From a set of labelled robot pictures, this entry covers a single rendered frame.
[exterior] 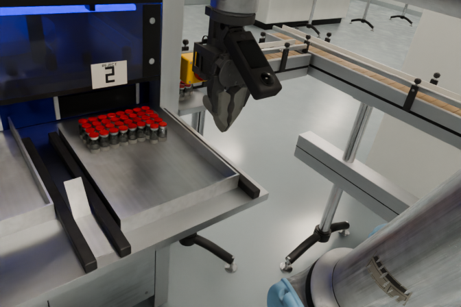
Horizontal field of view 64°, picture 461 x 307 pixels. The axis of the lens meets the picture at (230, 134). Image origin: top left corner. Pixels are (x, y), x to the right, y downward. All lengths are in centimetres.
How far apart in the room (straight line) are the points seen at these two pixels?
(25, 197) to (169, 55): 47
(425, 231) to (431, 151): 176
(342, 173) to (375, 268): 126
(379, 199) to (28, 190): 122
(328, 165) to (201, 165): 91
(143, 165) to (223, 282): 100
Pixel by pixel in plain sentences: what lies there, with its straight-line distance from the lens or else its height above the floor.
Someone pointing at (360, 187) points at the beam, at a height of 50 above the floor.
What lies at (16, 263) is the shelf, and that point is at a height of 88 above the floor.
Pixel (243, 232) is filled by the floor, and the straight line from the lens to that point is 194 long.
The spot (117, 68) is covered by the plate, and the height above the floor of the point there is 103.
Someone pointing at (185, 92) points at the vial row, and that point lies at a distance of 112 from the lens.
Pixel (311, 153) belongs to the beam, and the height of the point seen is 50.
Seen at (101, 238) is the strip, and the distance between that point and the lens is 68.
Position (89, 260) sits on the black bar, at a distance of 63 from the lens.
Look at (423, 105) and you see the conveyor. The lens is 135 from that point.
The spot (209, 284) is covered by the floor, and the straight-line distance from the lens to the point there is 172.
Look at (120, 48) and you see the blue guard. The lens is 91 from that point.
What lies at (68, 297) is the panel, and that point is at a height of 31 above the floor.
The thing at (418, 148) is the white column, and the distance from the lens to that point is 210.
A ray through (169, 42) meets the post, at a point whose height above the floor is 108.
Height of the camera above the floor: 138
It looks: 31 degrees down
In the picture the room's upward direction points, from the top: 8 degrees clockwise
